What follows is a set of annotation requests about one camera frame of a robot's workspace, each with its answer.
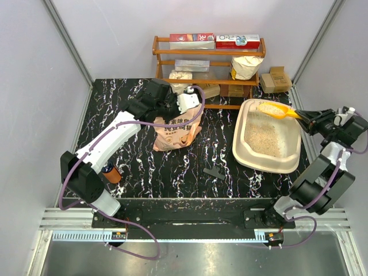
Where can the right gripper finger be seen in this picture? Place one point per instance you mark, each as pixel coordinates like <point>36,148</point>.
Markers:
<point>314,115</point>
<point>307,126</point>

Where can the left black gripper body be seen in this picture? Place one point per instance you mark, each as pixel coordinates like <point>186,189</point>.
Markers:
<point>169,108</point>

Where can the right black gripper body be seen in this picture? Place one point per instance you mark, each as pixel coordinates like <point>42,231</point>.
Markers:
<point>324,125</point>

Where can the yellow plastic litter scoop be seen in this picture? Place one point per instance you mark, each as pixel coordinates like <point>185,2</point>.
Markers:
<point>277,111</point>

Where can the pink cat litter bag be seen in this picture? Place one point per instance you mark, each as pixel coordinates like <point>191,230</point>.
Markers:
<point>173,138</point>

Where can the black bag clip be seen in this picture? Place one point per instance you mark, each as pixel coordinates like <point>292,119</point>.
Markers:
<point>215,172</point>

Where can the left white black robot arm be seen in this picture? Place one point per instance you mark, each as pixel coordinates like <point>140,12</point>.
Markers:
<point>79,171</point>

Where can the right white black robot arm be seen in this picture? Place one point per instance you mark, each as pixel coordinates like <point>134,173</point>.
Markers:
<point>327,177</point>

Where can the beige litter box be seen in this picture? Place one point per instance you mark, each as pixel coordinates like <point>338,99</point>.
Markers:
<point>264,143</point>

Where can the silver box middle shelf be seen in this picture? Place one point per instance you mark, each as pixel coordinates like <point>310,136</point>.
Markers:
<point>192,65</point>

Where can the dark brown box under shelf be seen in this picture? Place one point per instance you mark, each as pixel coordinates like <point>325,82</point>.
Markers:
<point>239,91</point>

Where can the red silver box left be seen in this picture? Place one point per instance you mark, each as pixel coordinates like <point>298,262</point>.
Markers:
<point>192,41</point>

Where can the red white box right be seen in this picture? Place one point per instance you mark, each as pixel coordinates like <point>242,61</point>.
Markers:
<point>237,41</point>

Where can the white bag lower shelf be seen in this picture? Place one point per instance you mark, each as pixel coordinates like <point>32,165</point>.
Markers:
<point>179,88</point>

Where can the brown cardboard boxes right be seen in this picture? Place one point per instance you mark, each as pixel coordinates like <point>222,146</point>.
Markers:
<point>276,81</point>

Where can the wooden shelf rack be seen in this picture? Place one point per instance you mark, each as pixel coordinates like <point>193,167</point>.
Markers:
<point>219,69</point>

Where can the orange spray bottle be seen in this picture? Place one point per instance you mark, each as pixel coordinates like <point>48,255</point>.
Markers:
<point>111,173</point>

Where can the white paper bag on shelf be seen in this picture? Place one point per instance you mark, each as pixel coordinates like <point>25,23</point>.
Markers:
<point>245,67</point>

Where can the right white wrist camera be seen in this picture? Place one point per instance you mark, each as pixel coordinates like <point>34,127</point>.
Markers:
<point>342,115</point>

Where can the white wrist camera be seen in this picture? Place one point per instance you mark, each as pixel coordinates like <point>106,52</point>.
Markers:
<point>187,100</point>
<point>342,115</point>

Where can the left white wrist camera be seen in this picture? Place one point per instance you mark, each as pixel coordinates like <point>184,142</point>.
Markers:
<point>187,100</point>

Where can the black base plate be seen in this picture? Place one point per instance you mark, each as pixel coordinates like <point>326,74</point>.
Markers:
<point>248,213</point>

